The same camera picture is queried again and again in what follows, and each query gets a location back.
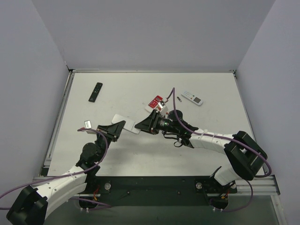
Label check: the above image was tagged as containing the white grey remote control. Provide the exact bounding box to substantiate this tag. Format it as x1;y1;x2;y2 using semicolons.
111;113;141;135

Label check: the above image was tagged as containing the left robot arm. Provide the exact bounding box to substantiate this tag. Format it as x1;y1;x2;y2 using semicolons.
6;120;126;225

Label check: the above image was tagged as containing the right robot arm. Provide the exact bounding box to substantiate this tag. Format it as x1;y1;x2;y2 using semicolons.
135;110;267;186

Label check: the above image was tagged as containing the red and white remote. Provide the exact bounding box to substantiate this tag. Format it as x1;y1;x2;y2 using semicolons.
145;95;163;113

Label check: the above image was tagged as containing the black slim remote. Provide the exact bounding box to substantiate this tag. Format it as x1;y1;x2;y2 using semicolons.
88;82;103;103

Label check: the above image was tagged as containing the white remote with orange button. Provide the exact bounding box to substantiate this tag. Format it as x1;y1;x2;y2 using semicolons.
181;91;203;106

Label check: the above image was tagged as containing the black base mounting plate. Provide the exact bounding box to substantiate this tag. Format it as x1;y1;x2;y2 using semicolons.
79;176;237;207

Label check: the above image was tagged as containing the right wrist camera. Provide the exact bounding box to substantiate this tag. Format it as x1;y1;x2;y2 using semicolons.
157;100;168;116

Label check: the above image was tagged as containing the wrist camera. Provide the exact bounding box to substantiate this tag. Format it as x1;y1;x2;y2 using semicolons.
157;100;168;116
84;120;96;135

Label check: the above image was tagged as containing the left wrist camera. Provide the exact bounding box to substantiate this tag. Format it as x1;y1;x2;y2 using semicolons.
84;120;96;135

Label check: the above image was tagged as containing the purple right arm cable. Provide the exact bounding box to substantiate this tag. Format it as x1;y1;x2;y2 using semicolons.
164;87;272;178

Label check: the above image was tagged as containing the aluminium frame rail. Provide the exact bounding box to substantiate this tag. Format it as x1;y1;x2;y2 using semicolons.
236;175;281;195

